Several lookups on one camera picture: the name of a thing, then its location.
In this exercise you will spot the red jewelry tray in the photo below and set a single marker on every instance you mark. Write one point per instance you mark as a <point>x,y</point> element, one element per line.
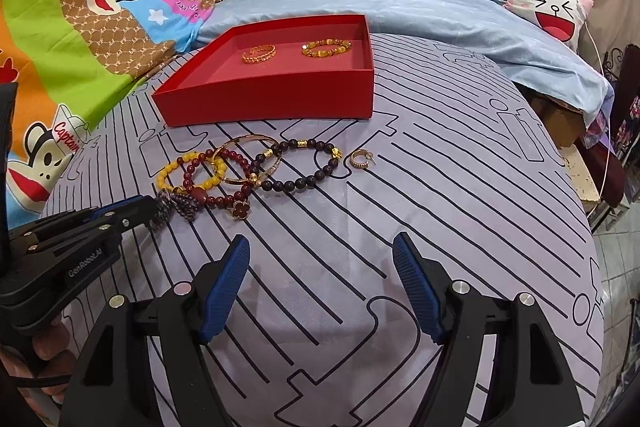
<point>270,102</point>

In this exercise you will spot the white bunny pillow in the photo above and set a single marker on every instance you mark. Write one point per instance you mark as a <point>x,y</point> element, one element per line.
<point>550,7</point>

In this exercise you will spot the smooth gold bangle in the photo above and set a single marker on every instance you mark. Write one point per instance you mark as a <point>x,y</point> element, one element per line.
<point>277,157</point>

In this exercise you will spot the cartoon monkey blanket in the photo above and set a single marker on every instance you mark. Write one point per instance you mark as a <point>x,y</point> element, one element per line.
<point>100,32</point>

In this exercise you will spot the cream painted board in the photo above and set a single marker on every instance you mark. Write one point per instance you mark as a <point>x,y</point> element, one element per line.
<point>582,177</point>

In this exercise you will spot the cardboard box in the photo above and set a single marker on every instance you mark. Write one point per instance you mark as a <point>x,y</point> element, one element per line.
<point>560,122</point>

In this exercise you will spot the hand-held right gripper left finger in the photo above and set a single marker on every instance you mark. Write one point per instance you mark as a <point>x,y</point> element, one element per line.
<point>225,292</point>

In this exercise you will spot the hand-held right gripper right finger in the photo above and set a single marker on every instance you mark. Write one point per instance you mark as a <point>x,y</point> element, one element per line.
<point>417,287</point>

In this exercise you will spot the gold openwork bangle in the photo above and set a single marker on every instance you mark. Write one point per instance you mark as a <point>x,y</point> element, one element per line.
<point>250,57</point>

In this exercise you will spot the black metal rack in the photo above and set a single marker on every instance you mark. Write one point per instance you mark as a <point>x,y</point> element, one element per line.
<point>620,67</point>

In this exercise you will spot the light blue pillow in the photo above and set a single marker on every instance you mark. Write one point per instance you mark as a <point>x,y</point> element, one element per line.
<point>425,17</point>

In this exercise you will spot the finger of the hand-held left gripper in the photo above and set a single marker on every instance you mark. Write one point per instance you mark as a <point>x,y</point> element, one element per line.
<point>140,214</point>
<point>115,206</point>

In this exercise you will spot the person's left hand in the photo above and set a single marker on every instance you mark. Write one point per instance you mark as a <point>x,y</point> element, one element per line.
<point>47,352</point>

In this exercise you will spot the grey striped sheet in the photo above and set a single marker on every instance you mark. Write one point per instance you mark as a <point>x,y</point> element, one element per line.
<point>450,207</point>

